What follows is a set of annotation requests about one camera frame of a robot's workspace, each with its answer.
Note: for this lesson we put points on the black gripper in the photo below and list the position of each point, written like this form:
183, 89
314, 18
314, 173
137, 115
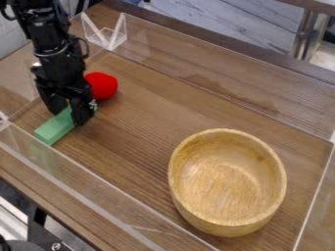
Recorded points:
59, 80

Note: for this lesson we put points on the black table leg bracket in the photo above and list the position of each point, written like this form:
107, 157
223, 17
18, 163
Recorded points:
40, 236

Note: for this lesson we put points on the clear acrylic corner bracket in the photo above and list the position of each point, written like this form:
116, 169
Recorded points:
106, 37

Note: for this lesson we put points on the brown wooden bowl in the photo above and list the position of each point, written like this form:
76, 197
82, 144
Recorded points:
227, 181

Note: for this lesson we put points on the red plush strawberry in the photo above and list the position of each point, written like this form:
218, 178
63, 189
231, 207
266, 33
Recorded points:
104, 85

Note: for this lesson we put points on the clear acrylic tray wall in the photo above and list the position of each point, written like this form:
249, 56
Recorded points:
107, 217

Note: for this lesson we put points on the background wooden table leg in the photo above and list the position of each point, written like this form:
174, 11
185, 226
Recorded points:
310, 34

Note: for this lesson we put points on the green rectangular block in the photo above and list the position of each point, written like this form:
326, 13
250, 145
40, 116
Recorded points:
51, 131

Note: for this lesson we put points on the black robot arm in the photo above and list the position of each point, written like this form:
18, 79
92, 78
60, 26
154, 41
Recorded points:
44, 23

